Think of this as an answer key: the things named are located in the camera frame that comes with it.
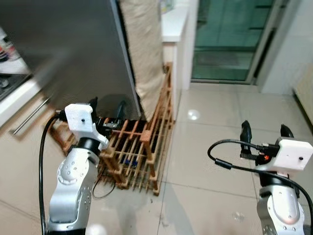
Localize silver bar cabinet handle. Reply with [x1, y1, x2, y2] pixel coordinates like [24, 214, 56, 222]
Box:
[9, 97, 50, 136]

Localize black gas stove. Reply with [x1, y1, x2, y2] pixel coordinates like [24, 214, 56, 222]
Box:
[0, 73, 31, 102]

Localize white kitchen worktop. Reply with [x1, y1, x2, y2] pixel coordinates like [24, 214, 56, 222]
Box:
[0, 58, 41, 129]

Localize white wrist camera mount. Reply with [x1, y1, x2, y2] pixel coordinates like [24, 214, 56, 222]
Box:
[64, 103, 110, 150]
[254, 138, 313, 177]

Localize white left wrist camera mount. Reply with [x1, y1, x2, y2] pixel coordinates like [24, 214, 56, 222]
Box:
[64, 103, 110, 150]

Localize green glass sliding door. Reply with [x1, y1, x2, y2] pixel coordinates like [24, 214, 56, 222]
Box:
[191, 0, 290, 84]

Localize thin black floor cable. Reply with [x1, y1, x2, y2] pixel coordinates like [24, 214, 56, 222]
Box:
[92, 169, 118, 200]

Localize beige patterned hanging cloth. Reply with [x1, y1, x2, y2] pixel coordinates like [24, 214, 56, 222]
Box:
[119, 0, 165, 121]

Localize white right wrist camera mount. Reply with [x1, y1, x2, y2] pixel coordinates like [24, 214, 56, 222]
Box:
[254, 138, 313, 177]

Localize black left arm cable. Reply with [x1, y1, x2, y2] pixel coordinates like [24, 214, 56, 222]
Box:
[38, 111, 67, 235]

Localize red white condiment container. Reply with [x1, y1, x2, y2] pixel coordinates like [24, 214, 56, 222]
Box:
[0, 27, 21, 63]

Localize brown wooden slatted rack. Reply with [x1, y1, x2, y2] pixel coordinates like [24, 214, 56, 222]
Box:
[49, 62, 176, 196]

